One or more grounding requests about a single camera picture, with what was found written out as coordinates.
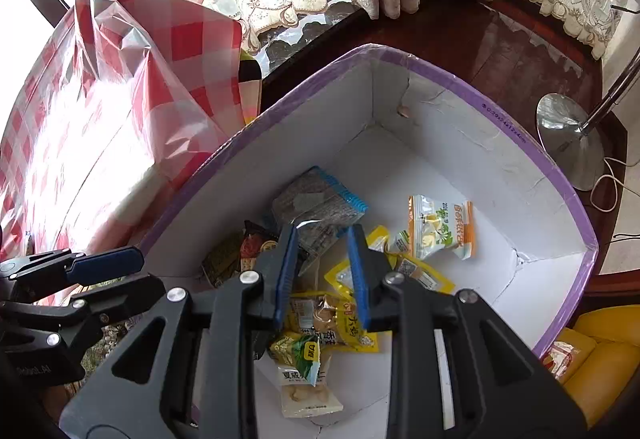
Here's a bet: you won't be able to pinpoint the green yellow snack packet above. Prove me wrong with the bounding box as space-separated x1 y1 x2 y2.
267 333 322 366

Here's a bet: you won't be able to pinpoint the small green white snack packet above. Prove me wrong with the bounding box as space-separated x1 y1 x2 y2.
387 229 413 255

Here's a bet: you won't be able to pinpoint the yellow clear-window snack packet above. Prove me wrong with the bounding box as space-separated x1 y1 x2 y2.
324 259 356 300

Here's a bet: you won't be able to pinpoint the white box with purple rim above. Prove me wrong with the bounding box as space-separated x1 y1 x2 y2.
137 43 599 439

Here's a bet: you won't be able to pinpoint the clear snack packet blue edges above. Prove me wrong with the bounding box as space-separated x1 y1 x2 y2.
272 166 368 265

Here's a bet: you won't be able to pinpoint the white snack packet green top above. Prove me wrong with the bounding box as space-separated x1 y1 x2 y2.
276 359 344 419

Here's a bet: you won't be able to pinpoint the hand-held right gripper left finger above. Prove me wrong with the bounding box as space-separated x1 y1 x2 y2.
59 221 301 439

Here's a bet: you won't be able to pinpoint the yellow snack packet with label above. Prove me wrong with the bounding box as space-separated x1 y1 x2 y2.
395 255 456 295

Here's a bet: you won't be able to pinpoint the white power cable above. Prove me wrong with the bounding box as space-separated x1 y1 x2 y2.
590 156 631 212

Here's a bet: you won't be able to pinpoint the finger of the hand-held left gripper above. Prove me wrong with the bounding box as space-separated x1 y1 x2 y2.
0 246 146 292
0 271 167 360

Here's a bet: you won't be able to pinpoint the red checked plastic tablecloth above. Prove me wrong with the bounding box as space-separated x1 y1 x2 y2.
0 0 251 265

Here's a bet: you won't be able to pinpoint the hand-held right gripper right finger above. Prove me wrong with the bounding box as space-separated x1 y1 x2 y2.
346 224 588 439

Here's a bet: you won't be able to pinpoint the dark red snack packet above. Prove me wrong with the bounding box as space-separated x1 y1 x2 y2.
240 220 281 270

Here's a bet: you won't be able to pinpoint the orange green white snack packet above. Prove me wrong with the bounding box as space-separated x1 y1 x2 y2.
407 195 474 260

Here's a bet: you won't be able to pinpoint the silver lamp stand base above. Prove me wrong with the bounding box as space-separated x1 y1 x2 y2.
536 66 640 192

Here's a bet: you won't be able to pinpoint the yellow cushioned seat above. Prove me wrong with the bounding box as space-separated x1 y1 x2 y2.
542 309 636 427

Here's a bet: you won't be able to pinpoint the large yellow snack packet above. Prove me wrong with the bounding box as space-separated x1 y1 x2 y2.
290 291 379 352

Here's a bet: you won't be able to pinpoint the clear red snack packet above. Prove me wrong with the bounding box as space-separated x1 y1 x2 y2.
542 340 583 377

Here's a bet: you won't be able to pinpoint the small yellow snack packet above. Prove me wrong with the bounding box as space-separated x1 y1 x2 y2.
367 225 391 252

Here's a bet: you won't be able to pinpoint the dark green snack packet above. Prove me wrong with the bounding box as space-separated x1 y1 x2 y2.
201 234 246 289

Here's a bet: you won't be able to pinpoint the colourful patterned cloth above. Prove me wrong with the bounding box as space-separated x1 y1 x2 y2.
239 49 263 125

